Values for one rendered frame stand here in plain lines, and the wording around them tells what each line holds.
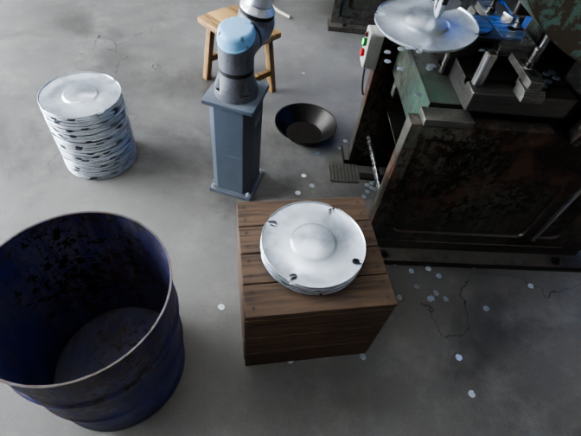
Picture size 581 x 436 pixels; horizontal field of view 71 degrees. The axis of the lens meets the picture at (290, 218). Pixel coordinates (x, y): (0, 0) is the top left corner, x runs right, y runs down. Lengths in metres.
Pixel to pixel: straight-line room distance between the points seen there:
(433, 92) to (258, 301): 0.77
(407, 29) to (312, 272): 0.71
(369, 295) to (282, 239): 0.28
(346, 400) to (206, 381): 0.43
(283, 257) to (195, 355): 0.48
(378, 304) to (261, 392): 0.47
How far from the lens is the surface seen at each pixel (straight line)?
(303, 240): 1.13
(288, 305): 1.07
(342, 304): 1.09
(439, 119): 1.21
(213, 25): 2.16
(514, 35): 1.42
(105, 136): 1.74
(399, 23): 1.30
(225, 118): 1.48
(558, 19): 0.90
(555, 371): 1.71
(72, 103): 1.75
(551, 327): 1.79
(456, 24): 1.36
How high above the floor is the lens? 1.30
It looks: 51 degrees down
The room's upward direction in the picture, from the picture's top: 9 degrees clockwise
